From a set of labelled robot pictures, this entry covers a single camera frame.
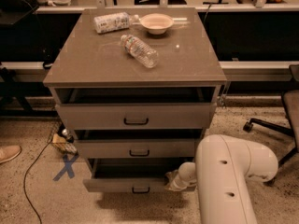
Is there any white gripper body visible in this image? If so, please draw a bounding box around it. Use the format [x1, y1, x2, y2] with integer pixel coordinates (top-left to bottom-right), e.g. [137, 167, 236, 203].
[165, 170, 184, 191]

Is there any beige shoe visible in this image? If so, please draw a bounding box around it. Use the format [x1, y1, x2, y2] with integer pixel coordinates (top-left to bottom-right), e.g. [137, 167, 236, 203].
[0, 146, 21, 163]

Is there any wire basket with items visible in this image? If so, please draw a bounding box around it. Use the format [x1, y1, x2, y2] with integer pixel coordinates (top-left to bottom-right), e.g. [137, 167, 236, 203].
[48, 121, 78, 155]

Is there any white labelled plastic bottle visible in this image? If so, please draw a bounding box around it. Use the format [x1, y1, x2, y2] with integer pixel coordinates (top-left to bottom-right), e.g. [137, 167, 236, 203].
[93, 12, 139, 34]

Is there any blue tape cross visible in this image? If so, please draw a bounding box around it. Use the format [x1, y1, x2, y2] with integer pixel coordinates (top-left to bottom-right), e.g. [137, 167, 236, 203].
[53, 154, 78, 181]

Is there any grey drawer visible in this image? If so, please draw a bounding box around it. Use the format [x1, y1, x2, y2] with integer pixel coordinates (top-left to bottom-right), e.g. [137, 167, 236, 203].
[75, 139, 198, 159]
[83, 157, 192, 194]
[56, 103, 216, 130]

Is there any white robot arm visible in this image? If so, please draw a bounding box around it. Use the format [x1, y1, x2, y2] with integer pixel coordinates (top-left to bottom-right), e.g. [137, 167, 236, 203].
[165, 134, 278, 224]

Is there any grey drawer cabinet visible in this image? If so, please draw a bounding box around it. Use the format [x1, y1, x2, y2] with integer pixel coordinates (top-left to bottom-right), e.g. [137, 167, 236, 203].
[42, 7, 227, 173]

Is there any black floor cable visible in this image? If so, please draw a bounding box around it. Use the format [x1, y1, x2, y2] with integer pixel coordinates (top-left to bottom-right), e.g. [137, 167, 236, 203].
[22, 142, 52, 224]

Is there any white bowl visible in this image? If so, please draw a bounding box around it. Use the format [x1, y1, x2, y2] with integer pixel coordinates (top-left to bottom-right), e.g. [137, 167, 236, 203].
[139, 13, 174, 35]

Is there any black office chair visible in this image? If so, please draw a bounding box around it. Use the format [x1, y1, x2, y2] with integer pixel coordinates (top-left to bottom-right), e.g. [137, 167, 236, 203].
[242, 63, 299, 167]

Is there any clear plastic water bottle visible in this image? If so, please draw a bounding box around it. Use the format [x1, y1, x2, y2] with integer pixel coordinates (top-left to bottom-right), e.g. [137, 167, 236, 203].
[121, 35, 159, 68]

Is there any black stand left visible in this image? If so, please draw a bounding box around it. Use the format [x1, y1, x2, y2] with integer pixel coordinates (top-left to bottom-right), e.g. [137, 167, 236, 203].
[0, 68, 34, 117]

